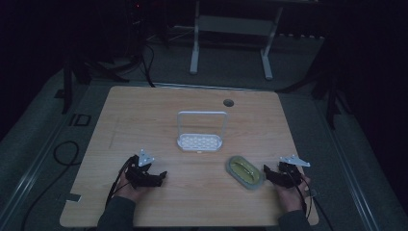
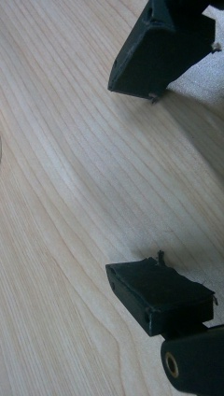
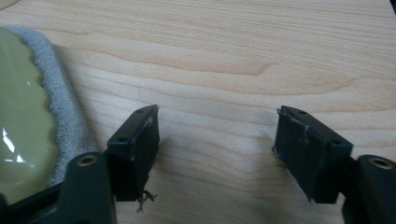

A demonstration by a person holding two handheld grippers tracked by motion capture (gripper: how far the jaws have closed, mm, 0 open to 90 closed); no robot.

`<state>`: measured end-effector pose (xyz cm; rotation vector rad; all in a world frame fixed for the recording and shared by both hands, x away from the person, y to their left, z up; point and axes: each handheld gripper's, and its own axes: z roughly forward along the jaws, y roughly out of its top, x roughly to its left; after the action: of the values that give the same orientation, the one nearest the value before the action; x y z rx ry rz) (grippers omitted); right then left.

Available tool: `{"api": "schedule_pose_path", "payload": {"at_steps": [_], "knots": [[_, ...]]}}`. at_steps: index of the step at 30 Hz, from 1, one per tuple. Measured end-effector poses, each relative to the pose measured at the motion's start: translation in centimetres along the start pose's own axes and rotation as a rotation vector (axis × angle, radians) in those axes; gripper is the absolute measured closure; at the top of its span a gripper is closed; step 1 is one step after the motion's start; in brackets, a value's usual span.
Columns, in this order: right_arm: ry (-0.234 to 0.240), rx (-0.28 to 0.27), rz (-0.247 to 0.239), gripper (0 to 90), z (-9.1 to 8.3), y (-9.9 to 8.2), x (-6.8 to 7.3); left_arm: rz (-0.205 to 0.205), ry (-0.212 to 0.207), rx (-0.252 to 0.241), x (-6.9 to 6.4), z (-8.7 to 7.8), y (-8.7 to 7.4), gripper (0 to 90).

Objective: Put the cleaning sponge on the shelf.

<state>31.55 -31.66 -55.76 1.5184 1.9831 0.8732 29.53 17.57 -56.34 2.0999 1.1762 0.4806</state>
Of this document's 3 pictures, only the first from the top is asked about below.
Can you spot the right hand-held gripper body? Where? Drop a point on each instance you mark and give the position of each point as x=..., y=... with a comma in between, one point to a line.
x=288, y=176

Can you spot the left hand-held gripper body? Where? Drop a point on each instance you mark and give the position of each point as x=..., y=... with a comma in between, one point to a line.
x=138, y=176

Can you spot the green oval soap box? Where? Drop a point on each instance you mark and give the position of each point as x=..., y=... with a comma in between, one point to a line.
x=245, y=172

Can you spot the person's left hand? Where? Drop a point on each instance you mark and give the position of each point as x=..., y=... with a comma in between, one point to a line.
x=131, y=192

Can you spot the black tripod stand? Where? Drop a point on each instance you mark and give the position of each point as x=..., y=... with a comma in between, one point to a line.
x=67, y=83
x=330, y=93

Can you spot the white metal desk frame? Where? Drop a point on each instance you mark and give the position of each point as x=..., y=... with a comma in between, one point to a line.
x=235, y=25

